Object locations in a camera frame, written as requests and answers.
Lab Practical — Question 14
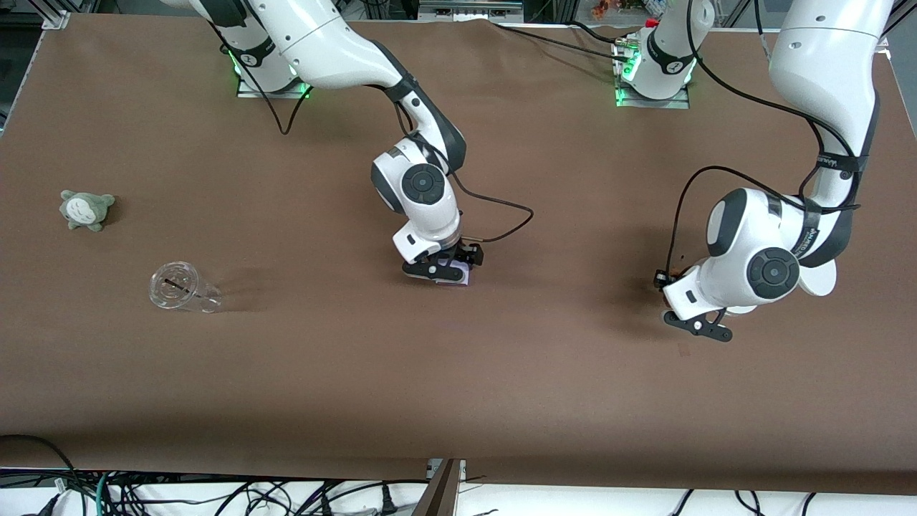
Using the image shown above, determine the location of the brown table cover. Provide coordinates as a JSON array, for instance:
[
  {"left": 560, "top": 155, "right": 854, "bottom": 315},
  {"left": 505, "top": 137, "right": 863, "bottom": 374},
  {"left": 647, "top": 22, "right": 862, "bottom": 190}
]
[{"left": 0, "top": 13, "right": 917, "bottom": 495}]

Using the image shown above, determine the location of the wooden post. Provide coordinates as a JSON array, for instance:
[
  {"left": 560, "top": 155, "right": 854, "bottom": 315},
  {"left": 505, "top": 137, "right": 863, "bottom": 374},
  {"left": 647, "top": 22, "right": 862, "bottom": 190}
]
[{"left": 412, "top": 459, "right": 464, "bottom": 516}]

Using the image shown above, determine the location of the grey totoro plush toy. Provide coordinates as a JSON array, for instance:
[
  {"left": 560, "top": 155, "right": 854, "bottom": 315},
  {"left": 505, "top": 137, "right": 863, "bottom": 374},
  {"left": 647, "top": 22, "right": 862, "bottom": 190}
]
[{"left": 59, "top": 189, "right": 116, "bottom": 233}]

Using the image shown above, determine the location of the clear plastic cup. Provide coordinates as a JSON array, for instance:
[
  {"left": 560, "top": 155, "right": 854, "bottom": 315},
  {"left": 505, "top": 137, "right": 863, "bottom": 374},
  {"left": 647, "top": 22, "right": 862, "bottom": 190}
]
[{"left": 149, "top": 261, "right": 223, "bottom": 314}]

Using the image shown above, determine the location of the small purple white object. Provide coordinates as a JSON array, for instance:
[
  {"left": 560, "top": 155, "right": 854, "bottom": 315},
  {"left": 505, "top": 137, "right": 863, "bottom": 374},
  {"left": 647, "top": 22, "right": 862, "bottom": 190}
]
[{"left": 433, "top": 262, "right": 474, "bottom": 289}]

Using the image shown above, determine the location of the aluminium frame profile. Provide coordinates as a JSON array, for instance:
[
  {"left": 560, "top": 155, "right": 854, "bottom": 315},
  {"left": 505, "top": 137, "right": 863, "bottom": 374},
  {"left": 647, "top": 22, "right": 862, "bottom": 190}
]
[{"left": 27, "top": 0, "right": 72, "bottom": 31}]

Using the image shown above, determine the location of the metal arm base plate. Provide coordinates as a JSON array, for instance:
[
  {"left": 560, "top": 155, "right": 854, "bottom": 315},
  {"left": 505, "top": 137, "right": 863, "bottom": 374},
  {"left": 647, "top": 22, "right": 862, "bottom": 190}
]
[
  {"left": 236, "top": 77, "right": 313, "bottom": 100},
  {"left": 614, "top": 85, "right": 691, "bottom": 110}
]

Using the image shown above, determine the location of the grey equipment box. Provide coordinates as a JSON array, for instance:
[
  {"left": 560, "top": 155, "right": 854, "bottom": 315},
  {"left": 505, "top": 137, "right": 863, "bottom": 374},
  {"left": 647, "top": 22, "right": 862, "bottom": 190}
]
[{"left": 418, "top": 0, "right": 525, "bottom": 24}]

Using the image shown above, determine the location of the black cable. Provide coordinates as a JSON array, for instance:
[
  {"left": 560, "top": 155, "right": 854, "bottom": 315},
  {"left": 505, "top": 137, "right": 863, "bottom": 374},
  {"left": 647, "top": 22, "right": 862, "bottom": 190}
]
[
  {"left": 685, "top": 0, "right": 860, "bottom": 160},
  {"left": 206, "top": 20, "right": 314, "bottom": 136},
  {"left": 493, "top": 21, "right": 640, "bottom": 64},
  {"left": 664, "top": 166, "right": 862, "bottom": 277},
  {"left": 448, "top": 168, "right": 536, "bottom": 244},
  {"left": 315, "top": 479, "right": 431, "bottom": 516},
  {"left": 0, "top": 434, "right": 81, "bottom": 499}
]

